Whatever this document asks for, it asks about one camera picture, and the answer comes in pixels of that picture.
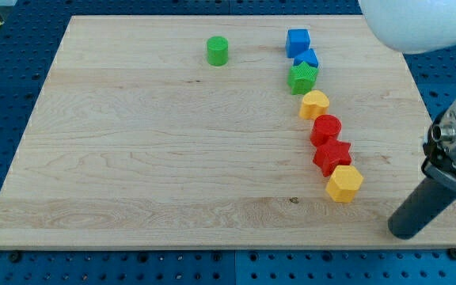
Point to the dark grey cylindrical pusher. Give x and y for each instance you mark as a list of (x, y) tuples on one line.
[(424, 204)]

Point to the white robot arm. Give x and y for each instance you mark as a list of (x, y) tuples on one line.
[(415, 27)]

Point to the yellow hexagon block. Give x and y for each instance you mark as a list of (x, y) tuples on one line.
[(344, 183)]

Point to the red star block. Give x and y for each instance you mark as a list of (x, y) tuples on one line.
[(331, 154)]

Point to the red cylinder block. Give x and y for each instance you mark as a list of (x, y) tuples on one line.
[(325, 127)]

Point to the yellow heart block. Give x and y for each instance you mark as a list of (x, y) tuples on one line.
[(314, 104)]

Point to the green star block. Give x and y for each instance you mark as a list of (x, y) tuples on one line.
[(302, 78)]

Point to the blue heart block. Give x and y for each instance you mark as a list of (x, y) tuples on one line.
[(309, 56)]

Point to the blue cube block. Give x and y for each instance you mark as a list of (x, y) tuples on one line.
[(298, 40)]

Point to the green cylinder block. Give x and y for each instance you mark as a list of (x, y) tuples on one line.
[(217, 51)]

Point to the wooden board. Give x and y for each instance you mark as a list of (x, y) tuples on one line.
[(136, 142)]

